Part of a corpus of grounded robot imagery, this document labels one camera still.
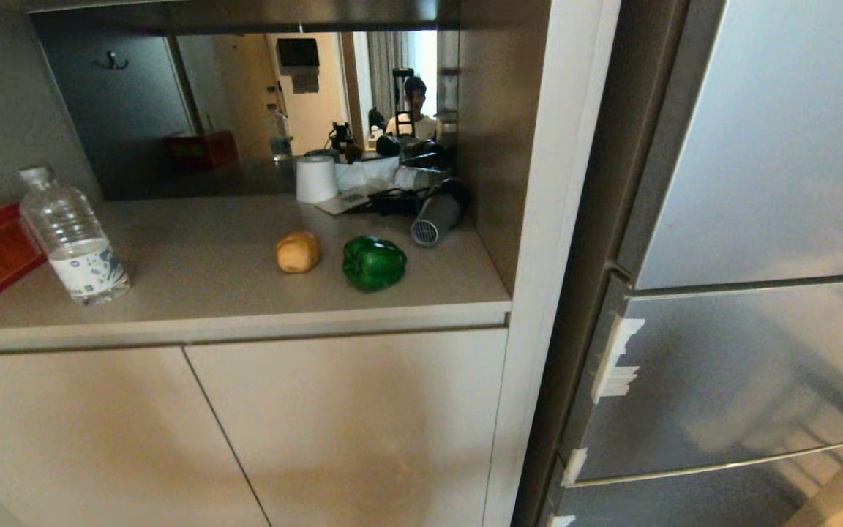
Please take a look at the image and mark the silver fridge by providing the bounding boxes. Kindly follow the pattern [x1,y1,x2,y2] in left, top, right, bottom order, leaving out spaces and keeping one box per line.
[511,0,843,527]

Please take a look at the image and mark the silver fridge drawer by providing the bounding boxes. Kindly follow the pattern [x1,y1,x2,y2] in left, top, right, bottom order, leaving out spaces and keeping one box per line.
[564,277,843,485]
[542,443,843,527]

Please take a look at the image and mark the silver fridge door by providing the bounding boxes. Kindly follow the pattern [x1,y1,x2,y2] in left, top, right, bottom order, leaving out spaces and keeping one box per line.
[615,0,843,291]

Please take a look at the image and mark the green bell pepper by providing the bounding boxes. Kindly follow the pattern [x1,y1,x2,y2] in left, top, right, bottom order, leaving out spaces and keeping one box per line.
[342,236,408,292]

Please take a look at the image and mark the grey hair dryer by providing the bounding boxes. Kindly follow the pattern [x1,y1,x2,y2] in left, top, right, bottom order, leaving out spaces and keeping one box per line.
[411,178,467,248]

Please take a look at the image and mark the white paper card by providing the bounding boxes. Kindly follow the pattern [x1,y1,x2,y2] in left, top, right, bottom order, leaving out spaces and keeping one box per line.
[315,189,371,216]

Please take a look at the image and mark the brown potato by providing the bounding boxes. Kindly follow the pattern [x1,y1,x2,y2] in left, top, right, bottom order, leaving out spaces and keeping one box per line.
[276,231,321,274]

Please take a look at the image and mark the white paper roll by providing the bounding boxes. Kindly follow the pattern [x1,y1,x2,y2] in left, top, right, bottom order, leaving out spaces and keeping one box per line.
[296,155,339,204]

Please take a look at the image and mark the beige cabinet door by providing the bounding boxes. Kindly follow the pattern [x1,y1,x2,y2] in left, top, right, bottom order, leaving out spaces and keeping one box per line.
[184,328,509,527]
[0,346,271,527]

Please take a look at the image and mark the beige cabinet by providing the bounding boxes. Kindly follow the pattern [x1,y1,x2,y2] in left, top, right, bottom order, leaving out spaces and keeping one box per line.
[0,0,621,527]

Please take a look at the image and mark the white tape strip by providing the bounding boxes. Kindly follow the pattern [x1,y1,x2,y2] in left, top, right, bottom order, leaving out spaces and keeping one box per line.
[562,447,588,487]
[591,317,646,404]

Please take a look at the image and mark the clear plastic water bottle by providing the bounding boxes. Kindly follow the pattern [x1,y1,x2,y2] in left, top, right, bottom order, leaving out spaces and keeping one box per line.
[18,165,131,306]

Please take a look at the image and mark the black power cable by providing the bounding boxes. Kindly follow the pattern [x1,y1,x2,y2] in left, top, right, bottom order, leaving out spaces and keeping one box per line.
[352,188,430,217]

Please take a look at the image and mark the wall mirror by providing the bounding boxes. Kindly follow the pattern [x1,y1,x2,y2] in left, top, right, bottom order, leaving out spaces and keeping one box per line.
[30,11,462,202]

